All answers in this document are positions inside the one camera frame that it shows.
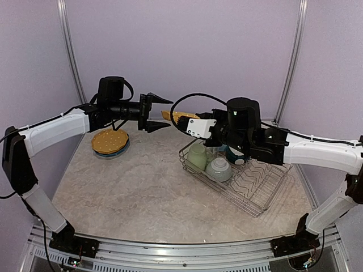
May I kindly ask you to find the right aluminium corner post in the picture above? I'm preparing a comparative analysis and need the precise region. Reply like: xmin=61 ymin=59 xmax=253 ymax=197
xmin=274 ymin=0 xmax=308 ymax=125

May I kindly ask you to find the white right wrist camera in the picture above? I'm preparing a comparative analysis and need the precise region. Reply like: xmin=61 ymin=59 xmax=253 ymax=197
xmin=187 ymin=118 xmax=217 ymax=139

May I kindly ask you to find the aluminium front frame rail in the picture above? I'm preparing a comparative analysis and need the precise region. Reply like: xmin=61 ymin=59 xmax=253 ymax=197
xmin=19 ymin=223 xmax=349 ymax=272

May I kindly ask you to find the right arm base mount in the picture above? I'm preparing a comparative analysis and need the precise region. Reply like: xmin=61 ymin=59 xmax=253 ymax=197
xmin=270 ymin=235 xmax=320 ymax=257

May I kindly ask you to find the light green cup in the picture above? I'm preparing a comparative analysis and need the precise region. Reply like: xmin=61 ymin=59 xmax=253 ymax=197
xmin=186 ymin=143 xmax=207 ymax=173

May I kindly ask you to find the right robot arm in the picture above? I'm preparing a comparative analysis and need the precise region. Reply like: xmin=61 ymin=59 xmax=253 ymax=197
xmin=171 ymin=97 xmax=362 ymax=252

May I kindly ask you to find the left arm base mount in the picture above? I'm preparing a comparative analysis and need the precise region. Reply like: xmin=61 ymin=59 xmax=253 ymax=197
xmin=49 ymin=236 xmax=100 ymax=258

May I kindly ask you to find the clear glass cup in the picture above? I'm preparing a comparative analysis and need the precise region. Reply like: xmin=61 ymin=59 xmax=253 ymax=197
xmin=205 ymin=146 xmax=218 ymax=163

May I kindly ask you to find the left aluminium corner post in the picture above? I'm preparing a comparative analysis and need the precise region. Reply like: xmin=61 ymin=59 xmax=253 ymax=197
xmin=57 ymin=0 xmax=87 ymax=104

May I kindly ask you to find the dark teal white bowl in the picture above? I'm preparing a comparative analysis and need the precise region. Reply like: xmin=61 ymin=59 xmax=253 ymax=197
xmin=225 ymin=146 xmax=250 ymax=165

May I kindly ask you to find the pale striped bowl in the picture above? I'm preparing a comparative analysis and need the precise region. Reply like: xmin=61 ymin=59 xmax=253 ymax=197
xmin=205 ymin=157 xmax=233 ymax=182

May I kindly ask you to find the yellow polka dot plate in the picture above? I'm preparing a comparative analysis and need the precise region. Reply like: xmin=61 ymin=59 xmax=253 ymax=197
xmin=91 ymin=129 xmax=129 ymax=154

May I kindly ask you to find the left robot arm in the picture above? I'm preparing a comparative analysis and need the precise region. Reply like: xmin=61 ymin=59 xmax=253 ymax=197
xmin=1 ymin=76 xmax=171 ymax=252

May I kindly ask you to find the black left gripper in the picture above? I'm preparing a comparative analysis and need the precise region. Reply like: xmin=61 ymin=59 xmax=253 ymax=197
xmin=109 ymin=92 xmax=172 ymax=133

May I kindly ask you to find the blue polka dot plate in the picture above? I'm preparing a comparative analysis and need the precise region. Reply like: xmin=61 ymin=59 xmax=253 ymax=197
xmin=94 ymin=140 xmax=130 ymax=158

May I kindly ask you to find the aluminium corner post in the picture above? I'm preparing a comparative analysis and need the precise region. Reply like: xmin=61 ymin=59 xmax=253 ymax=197
xmin=57 ymin=0 xmax=87 ymax=104
xmin=274 ymin=0 xmax=308 ymax=125

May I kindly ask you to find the metal wire dish rack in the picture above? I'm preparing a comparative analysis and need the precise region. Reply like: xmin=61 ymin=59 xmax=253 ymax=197
xmin=179 ymin=139 xmax=292 ymax=218

